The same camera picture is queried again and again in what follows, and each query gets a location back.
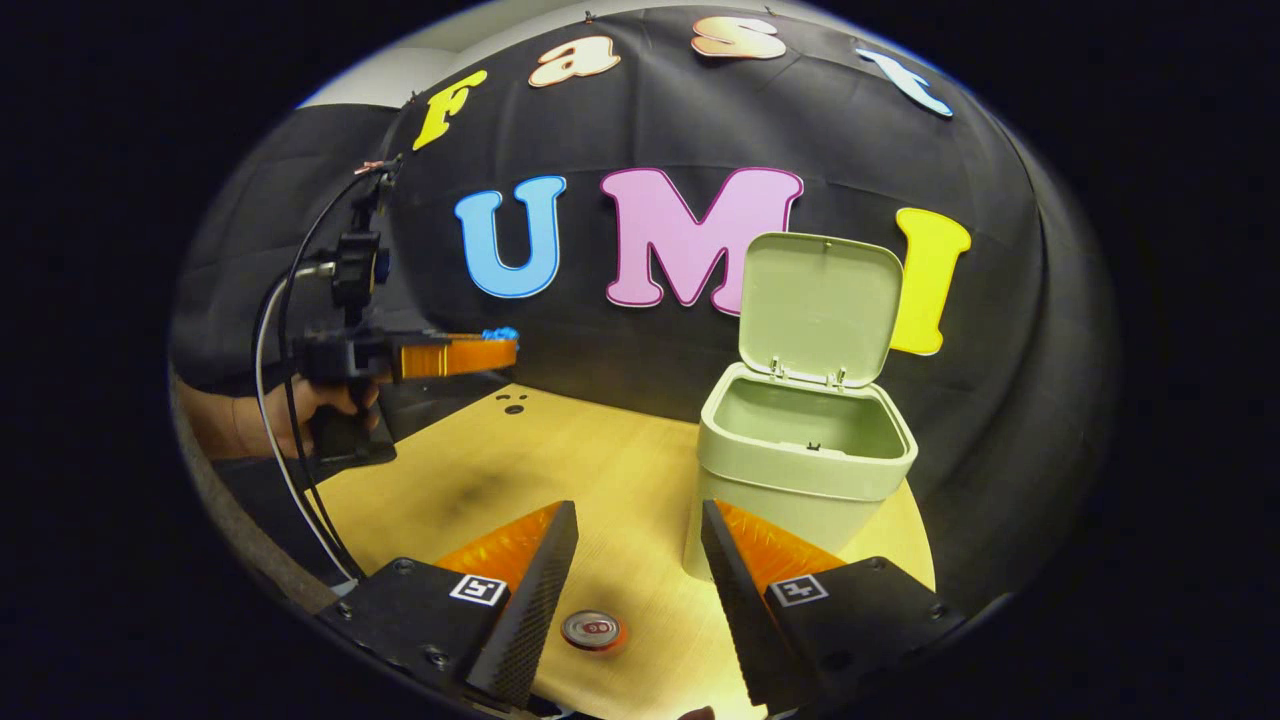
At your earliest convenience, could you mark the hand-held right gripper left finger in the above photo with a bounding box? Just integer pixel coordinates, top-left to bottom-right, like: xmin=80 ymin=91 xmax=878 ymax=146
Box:
xmin=318 ymin=500 xmax=579 ymax=713

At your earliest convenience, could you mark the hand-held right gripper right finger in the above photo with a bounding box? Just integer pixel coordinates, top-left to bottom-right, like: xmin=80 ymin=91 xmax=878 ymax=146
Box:
xmin=700 ymin=499 xmax=966 ymax=713

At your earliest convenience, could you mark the silver pop can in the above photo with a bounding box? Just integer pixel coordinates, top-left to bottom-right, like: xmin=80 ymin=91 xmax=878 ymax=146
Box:
xmin=560 ymin=609 xmax=628 ymax=653

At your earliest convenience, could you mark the pale green desktop garbage bin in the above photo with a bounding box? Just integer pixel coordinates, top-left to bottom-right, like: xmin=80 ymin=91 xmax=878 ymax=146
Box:
xmin=683 ymin=231 xmax=919 ymax=583

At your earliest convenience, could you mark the wooden desktop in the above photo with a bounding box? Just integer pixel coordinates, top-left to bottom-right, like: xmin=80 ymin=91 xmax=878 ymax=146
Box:
xmin=315 ymin=382 xmax=936 ymax=720

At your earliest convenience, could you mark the black backdrop cloth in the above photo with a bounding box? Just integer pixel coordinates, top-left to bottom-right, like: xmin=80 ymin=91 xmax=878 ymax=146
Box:
xmin=175 ymin=5 xmax=1116 ymax=611

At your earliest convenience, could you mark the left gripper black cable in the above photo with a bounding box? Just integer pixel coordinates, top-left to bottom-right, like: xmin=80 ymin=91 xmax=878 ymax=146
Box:
xmin=275 ymin=165 xmax=401 ymax=581

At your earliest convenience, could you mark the left gripper white cable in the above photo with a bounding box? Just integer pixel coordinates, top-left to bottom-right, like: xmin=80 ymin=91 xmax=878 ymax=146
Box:
xmin=253 ymin=262 xmax=359 ymax=586

